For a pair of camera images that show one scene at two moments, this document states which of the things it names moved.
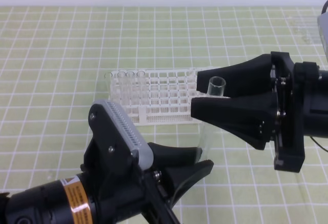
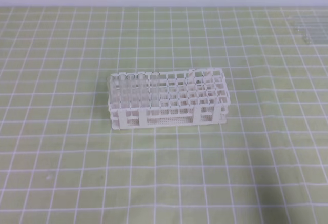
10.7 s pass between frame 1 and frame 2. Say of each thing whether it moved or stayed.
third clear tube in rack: stayed
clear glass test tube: moved
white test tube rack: stayed
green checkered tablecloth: stayed
